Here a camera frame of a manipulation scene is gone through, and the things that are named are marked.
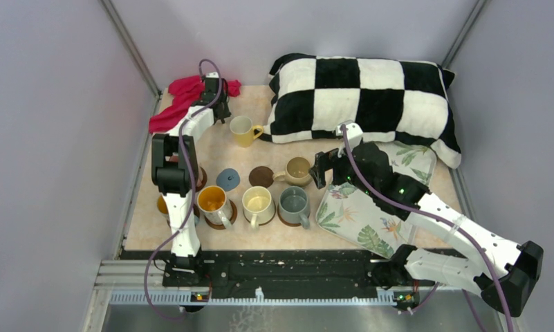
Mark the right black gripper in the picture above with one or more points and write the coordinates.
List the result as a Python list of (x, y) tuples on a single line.
[(325, 161)]

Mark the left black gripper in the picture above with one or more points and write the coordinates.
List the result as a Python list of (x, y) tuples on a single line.
[(225, 111)]

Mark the yellow ceramic mug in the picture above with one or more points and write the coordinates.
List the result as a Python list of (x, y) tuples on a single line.
[(244, 132)]

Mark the blue-grey apple coaster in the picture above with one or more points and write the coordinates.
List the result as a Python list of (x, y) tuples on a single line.
[(228, 179)]

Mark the dark walnut wooden coaster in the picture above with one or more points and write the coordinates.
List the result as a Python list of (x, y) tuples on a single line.
[(202, 179), (261, 176)]

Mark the beige ceramic mug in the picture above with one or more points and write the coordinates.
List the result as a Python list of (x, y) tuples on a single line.
[(296, 172)]

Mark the grey ceramic mug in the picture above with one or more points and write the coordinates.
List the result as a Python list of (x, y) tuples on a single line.
[(294, 206)]

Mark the orange cup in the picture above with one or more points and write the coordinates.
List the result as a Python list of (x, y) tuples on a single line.
[(212, 199)]

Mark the amber wooden coaster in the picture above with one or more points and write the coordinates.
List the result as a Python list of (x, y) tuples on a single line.
[(264, 223), (287, 223), (224, 221)]

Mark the cream ceramic mug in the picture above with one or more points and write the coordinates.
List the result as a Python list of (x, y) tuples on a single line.
[(258, 205)]

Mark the blue mug yellow inside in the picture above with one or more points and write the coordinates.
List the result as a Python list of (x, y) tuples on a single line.
[(162, 208)]

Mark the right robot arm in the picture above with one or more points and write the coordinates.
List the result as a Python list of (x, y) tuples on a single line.
[(501, 272)]

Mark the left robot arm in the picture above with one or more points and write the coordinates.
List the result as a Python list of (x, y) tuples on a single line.
[(174, 170)]

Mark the crumpled pink cloth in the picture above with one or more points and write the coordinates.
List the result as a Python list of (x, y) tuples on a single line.
[(186, 91)]

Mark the floral white tray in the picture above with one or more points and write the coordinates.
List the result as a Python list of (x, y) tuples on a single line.
[(350, 214)]

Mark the black white checkered pillow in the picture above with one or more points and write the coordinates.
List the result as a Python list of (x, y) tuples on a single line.
[(390, 100)]

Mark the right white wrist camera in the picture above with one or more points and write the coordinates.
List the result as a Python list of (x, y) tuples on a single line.
[(352, 135)]

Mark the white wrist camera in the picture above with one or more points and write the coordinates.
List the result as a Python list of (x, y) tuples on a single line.
[(212, 77), (352, 135)]

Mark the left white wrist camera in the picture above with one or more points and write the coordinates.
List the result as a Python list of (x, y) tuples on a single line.
[(212, 77)]

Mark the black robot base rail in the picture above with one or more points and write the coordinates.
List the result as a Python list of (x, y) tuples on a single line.
[(286, 274)]

